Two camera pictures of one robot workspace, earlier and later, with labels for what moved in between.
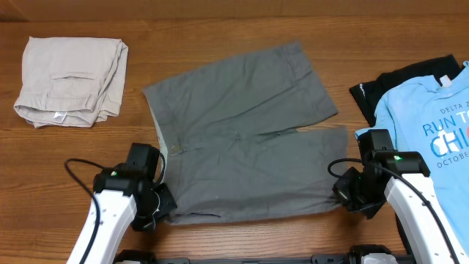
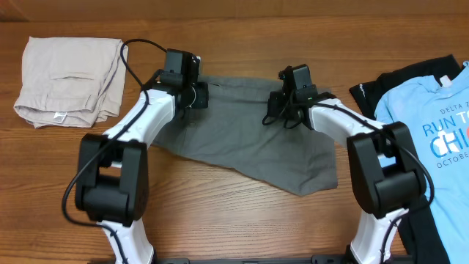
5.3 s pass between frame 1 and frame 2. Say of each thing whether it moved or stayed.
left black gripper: moved
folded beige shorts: stayed
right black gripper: moved
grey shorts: moved
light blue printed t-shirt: stayed
